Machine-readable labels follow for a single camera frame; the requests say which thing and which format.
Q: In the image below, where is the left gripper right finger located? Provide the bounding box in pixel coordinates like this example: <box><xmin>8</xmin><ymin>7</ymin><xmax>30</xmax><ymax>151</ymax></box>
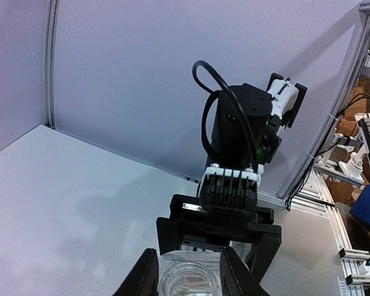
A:
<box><xmin>220</xmin><ymin>247</ymin><xmax>269</xmax><ymax>296</ymax></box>

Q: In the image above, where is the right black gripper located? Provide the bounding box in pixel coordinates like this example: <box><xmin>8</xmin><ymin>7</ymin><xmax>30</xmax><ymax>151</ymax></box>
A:
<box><xmin>156</xmin><ymin>194</ymin><xmax>282</xmax><ymax>282</ymax></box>

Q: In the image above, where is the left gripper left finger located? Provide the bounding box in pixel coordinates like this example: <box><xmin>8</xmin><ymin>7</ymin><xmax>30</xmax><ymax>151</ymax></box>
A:
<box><xmin>112</xmin><ymin>248</ymin><xmax>159</xmax><ymax>296</ymax></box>

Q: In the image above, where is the white label bottle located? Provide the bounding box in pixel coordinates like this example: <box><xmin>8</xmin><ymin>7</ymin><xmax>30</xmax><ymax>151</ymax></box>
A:
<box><xmin>158</xmin><ymin>242</ymin><xmax>251</xmax><ymax>295</ymax></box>

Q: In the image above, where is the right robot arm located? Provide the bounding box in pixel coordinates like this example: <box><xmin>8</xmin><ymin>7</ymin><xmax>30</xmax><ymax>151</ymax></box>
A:
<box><xmin>157</xmin><ymin>73</ymin><xmax>307</xmax><ymax>281</ymax></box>

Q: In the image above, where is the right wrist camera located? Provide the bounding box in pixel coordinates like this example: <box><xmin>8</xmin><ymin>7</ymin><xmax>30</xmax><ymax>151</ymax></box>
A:
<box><xmin>197</xmin><ymin>163</ymin><xmax>264</xmax><ymax>216</ymax></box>

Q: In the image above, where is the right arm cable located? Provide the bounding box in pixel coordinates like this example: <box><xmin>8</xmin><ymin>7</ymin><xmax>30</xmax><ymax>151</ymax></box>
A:
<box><xmin>191</xmin><ymin>60</ymin><xmax>260</xmax><ymax>173</ymax></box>

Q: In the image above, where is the front aluminium rail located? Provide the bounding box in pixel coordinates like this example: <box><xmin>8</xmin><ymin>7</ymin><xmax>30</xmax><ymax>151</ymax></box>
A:
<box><xmin>255</xmin><ymin>166</ymin><xmax>370</xmax><ymax>296</ymax></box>

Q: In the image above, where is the right aluminium frame post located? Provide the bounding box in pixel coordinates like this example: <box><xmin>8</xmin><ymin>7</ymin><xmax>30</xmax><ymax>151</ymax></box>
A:
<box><xmin>264</xmin><ymin>1</ymin><xmax>370</xmax><ymax>200</ymax></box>

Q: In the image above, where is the aluminium frame post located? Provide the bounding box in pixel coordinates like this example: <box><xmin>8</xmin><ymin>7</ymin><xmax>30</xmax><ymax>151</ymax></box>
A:
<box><xmin>43</xmin><ymin>0</ymin><xmax>60</xmax><ymax>129</ymax></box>
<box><xmin>264</xmin><ymin>1</ymin><xmax>370</xmax><ymax>200</ymax></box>

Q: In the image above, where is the left aluminium frame post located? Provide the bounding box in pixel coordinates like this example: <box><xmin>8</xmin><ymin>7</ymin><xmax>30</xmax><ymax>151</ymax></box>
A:
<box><xmin>43</xmin><ymin>0</ymin><xmax>60</xmax><ymax>129</ymax></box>

